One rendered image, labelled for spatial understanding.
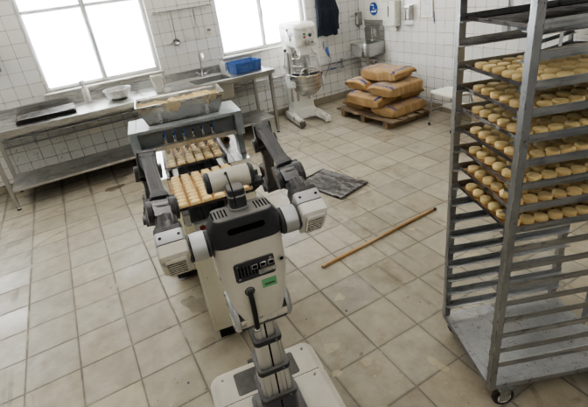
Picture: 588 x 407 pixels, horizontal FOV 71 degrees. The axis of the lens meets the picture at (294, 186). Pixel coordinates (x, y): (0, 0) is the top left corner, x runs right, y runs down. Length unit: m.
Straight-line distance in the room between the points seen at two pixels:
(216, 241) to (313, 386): 1.00
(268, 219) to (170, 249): 0.30
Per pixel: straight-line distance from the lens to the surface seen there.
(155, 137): 2.84
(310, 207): 1.33
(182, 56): 6.06
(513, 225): 1.69
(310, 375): 2.10
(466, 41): 1.86
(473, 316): 2.55
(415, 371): 2.44
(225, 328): 2.70
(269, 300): 1.46
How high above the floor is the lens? 1.89
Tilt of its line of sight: 26 degrees down
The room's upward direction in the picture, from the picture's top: 8 degrees counter-clockwise
